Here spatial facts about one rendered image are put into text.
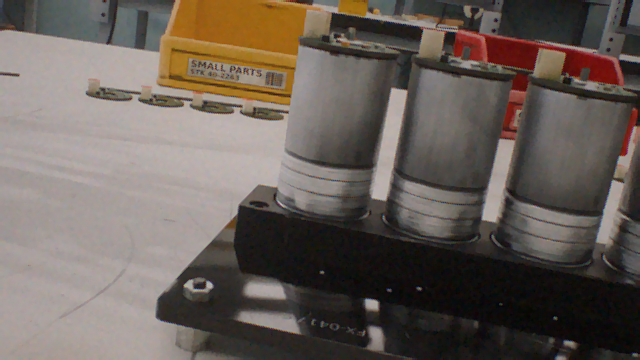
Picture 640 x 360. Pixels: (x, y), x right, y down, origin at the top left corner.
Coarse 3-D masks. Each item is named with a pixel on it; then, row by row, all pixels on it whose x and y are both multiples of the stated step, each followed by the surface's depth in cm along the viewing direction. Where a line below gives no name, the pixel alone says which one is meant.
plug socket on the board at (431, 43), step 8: (424, 32) 17; (432, 32) 17; (440, 32) 17; (424, 40) 17; (432, 40) 17; (440, 40) 17; (424, 48) 17; (432, 48) 17; (440, 48) 17; (424, 56) 17; (432, 56) 17
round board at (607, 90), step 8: (528, 80) 17; (536, 80) 16; (544, 80) 16; (560, 80) 16; (568, 80) 16; (560, 88) 16; (568, 88) 16; (576, 88) 16; (600, 88) 17; (608, 88) 16; (616, 88) 17; (592, 96) 16; (600, 96) 16; (608, 96) 16; (616, 96) 16; (624, 96) 16; (632, 96) 16
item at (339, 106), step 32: (320, 64) 17; (352, 64) 16; (384, 64) 17; (320, 96) 17; (352, 96) 17; (384, 96) 17; (288, 128) 18; (320, 128) 17; (352, 128) 17; (384, 128) 18; (288, 160) 18; (320, 160) 17; (352, 160) 17; (288, 192) 18; (320, 192) 17; (352, 192) 17
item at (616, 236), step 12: (636, 144) 17; (636, 156) 17; (636, 168) 17; (636, 180) 17; (624, 192) 17; (636, 192) 17; (624, 204) 17; (636, 204) 17; (624, 216) 17; (636, 216) 17; (612, 228) 17; (624, 228) 17; (636, 228) 17; (612, 240) 17; (624, 240) 17; (636, 240) 17; (612, 252) 17; (624, 252) 17; (636, 252) 17; (612, 264) 17; (624, 264) 17; (636, 264) 17; (636, 276) 17
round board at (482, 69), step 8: (416, 56) 17; (440, 56) 16; (448, 56) 16; (424, 64) 16; (432, 64) 16; (440, 64) 16; (448, 64) 16; (456, 64) 17; (480, 64) 18; (488, 64) 17; (464, 72) 16; (472, 72) 16; (480, 72) 16; (488, 72) 16; (496, 72) 16; (504, 72) 17; (512, 72) 17
